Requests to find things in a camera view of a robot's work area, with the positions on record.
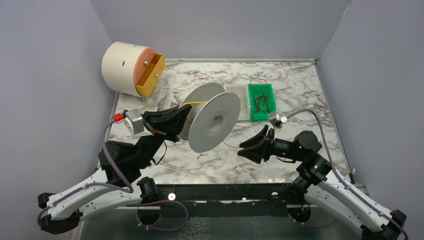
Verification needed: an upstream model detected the yellow cable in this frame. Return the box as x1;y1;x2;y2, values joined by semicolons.
180;101;208;124

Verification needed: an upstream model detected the white perforated cable spool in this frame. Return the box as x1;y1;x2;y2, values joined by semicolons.
178;82;241;153

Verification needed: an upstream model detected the red cable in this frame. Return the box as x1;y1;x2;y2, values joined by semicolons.
196;140;240;160
249;78;270;90

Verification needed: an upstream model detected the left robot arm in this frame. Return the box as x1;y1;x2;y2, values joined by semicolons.
37;104;192;235

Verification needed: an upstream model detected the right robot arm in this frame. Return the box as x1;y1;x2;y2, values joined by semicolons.
237;125;406;240

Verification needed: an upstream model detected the packaged ruler set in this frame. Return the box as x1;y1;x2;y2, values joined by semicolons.
156;86;174;111

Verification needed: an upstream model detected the green plastic bin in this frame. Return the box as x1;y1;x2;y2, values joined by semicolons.
247;83;276;122

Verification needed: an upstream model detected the orange drawer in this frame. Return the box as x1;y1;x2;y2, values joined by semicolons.
135;53;166;98

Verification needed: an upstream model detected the clear plastic bin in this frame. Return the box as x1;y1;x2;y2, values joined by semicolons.
224;84;251;121

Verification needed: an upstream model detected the white cylinder drawer container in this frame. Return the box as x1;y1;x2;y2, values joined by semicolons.
101;41;156;96

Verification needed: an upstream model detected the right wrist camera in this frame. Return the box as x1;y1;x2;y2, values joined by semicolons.
268;111;288;129

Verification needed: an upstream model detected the black cable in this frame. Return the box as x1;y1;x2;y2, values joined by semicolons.
253;95;273;114

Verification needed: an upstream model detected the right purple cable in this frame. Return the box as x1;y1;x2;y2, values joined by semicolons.
285;109;410;240

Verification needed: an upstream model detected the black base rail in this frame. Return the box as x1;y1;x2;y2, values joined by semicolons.
91;177;335;220

